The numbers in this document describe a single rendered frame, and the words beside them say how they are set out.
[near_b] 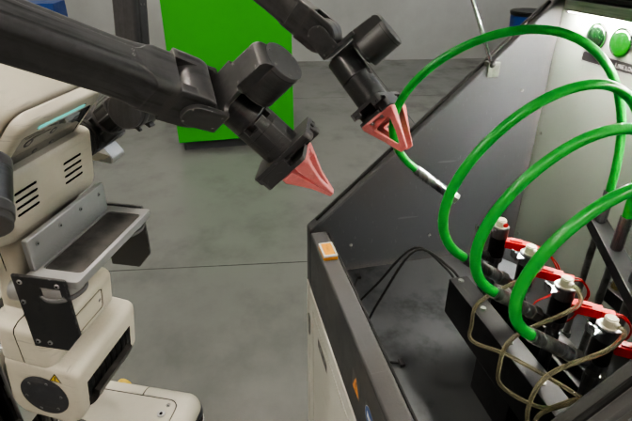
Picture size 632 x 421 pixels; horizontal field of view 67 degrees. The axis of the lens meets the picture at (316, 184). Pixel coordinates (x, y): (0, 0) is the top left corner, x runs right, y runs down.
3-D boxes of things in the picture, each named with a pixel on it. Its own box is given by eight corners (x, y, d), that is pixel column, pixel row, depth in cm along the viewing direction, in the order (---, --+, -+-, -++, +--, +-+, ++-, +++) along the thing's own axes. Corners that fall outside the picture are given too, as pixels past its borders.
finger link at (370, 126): (428, 135, 85) (397, 93, 86) (416, 139, 79) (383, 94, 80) (399, 157, 89) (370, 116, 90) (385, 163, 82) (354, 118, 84)
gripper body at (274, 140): (315, 141, 62) (274, 101, 60) (263, 189, 66) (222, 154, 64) (318, 124, 68) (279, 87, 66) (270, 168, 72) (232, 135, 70)
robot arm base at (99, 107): (96, 105, 109) (62, 123, 99) (118, 85, 106) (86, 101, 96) (122, 135, 112) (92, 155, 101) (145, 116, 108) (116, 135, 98)
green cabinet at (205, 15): (278, 112, 488) (274, -28, 430) (293, 143, 413) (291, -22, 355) (182, 118, 470) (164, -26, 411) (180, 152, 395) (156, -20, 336)
